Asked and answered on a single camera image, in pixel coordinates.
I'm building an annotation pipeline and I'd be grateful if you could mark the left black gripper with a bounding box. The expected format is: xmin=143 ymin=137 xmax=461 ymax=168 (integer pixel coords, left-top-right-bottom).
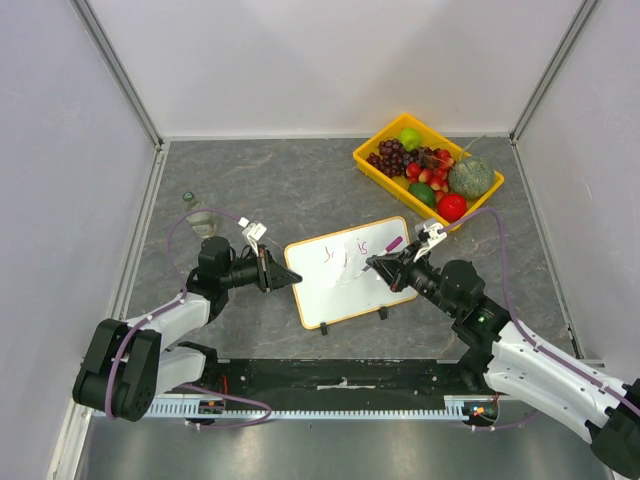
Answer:
xmin=220 ymin=244 xmax=301 ymax=293

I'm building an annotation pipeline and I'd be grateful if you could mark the pink capped whiteboard marker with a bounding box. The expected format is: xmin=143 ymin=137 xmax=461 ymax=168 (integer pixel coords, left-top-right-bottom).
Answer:
xmin=355 ymin=234 xmax=404 ymax=280

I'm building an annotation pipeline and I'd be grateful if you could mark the orange framed whiteboard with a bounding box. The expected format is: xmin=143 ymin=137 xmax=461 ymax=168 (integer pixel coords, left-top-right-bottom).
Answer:
xmin=284 ymin=216 xmax=417 ymax=330

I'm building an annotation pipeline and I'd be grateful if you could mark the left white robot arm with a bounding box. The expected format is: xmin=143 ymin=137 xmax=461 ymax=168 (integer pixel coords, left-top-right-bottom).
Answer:
xmin=72 ymin=236 xmax=302 ymax=422

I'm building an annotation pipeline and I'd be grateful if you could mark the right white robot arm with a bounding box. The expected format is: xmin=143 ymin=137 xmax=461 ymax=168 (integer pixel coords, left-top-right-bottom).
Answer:
xmin=366 ymin=244 xmax=639 ymax=479

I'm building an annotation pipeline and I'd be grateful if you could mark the green lime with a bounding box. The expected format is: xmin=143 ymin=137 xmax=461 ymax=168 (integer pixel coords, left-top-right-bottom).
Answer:
xmin=408 ymin=182 xmax=436 ymax=208

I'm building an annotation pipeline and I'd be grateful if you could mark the red apple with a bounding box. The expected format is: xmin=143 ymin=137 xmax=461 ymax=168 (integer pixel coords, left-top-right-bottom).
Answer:
xmin=437 ymin=193 xmax=467 ymax=223

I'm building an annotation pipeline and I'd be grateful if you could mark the clear glass bottle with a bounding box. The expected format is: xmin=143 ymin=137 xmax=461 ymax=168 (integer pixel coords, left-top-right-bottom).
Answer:
xmin=182 ymin=191 xmax=217 ymax=239

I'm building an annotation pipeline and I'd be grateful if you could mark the red cherry pile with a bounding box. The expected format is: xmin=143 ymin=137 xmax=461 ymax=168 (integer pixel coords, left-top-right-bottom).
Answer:
xmin=406 ymin=147 xmax=455 ymax=204

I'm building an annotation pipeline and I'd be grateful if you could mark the purple grape bunch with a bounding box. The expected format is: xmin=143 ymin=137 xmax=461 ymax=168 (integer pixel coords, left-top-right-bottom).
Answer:
xmin=366 ymin=138 xmax=418 ymax=178

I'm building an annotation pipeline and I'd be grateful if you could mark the netted green melon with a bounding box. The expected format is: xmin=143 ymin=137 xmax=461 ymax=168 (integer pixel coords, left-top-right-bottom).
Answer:
xmin=448 ymin=136 xmax=496 ymax=200

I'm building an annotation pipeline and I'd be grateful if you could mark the green apple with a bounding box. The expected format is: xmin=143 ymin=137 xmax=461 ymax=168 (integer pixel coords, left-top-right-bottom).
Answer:
xmin=397 ymin=128 xmax=422 ymax=152

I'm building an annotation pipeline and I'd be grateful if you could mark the yellow plastic tray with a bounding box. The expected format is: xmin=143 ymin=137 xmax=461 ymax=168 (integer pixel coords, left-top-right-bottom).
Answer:
xmin=353 ymin=114 xmax=505 ymax=226

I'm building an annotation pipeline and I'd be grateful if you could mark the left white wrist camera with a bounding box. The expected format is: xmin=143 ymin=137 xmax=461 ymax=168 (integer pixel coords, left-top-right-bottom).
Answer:
xmin=237 ymin=217 xmax=267 ymax=255

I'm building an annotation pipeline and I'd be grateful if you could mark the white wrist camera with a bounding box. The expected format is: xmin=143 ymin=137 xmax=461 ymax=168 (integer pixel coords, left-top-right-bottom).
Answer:
xmin=237 ymin=217 xmax=267 ymax=255
xmin=414 ymin=218 xmax=447 ymax=263

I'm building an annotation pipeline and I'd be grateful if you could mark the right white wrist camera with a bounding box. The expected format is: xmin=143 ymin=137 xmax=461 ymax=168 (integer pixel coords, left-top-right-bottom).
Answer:
xmin=414 ymin=218 xmax=447 ymax=263

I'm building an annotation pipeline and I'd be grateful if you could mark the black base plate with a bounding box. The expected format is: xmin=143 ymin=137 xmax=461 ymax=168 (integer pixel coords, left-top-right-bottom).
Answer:
xmin=178 ymin=341 xmax=494 ymax=411

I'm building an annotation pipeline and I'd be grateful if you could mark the light blue cable duct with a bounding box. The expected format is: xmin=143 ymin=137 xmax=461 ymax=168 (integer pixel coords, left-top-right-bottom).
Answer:
xmin=143 ymin=394 xmax=497 ymax=421

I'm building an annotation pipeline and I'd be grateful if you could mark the left aluminium frame post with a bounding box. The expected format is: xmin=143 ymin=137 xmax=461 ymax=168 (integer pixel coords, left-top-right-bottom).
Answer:
xmin=70 ymin=0 xmax=164 ymax=150

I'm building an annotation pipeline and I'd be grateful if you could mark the aluminium frame post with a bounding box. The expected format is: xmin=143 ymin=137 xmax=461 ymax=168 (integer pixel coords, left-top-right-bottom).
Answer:
xmin=70 ymin=0 xmax=164 ymax=150
xmin=509 ymin=0 xmax=601 ymax=146

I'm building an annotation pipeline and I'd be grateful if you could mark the right aluminium frame post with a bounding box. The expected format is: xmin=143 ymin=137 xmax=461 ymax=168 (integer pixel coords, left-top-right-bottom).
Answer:
xmin=509 ymin=0 xmax=601 ymax=146

